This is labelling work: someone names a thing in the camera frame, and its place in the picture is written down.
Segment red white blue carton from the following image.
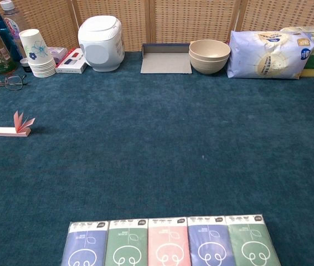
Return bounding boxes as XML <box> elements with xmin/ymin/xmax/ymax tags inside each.
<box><xmin>55</xmin><ymin>47</ymin><xmax>88</xmax><ymax>75</ymax></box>

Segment white mini rice cooker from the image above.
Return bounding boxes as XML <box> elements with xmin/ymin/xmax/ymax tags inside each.
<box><xmin>78</xmin><ymin>15</ymin><xmax>126</xmax><ymax>73</ymax></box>

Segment clear water bottle pink label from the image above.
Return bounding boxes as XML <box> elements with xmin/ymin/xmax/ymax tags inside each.
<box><xmin>0</xmin><ymin>0</ymin><xmax>29</xmax><ymax>59</ymax></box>

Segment green tissue packet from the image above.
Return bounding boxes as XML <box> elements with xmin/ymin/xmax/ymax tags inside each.
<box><xmin>225</xmin><ymin>213</ymin><xmax>282</xmax><ymax>266</ymax></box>
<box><xmin>104</xmin><ymin>218</ymin><xmax>149</xmax><ymax>266</ymax></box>

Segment grey cardboard box tray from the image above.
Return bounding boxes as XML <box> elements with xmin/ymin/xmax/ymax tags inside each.
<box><xmin>140</xmin><ymin>43</ymin><xmax>193</xmax><ymax>75</ymax></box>

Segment teal carpet table cover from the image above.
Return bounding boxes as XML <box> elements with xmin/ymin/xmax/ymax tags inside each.
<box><xmin>0</xmin><ymin>51</ymin><xmax>314</xmax><ymax>266</ymax></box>

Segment pink sticky note sheets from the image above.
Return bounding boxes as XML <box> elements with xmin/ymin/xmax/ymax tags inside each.
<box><xmin>13</xmin><ymin>110</ymin><xmax>36</xmax><ymax>133</ymax></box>

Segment black frame eyeglasses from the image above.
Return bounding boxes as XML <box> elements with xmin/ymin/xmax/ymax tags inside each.
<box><xmin>0</xmin><ymin>74</ymin><xmax>28</xmax><ymax>91</ymax></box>

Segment blue white tissue bag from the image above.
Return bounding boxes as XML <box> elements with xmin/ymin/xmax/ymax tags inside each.
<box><xmin>227</xmin><ymin>29</ymin><xmax>314</xmax><ymax>80</ymax></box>

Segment stacked floral paper cups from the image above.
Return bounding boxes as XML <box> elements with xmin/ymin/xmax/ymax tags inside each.
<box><xmin>18</xmin><ymin>28</ymin><xmax>57</xmax><ymax>78</ymax></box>

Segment pink tissue packet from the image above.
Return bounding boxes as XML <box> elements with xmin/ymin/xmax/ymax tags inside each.
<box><xmin>147</xmin><ymin>217</ymin><xmax>192</xmax><ymax>266</ymax></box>

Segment blue tissue packet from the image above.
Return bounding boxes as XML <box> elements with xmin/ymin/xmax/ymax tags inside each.
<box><xmin>61</xmin><ymin>221</ymin><xmax>109</xmax><ymax>266</ymax></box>
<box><xmin>187</xmin><ymin>215</ymin><xmax>236</xmax><ymax>266</ymax></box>

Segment small purple container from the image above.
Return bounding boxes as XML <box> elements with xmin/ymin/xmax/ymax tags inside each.
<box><xmin>47</xmin><ymin>46</ymin><xmax>69</xmax><ymax>64</ymax></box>

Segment woven wooden folding screen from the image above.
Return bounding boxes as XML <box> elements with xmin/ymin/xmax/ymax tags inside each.
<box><xmin>0</xmin><ymin>0</ymin><xmax>314</xmax><ymax>53</ymax></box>

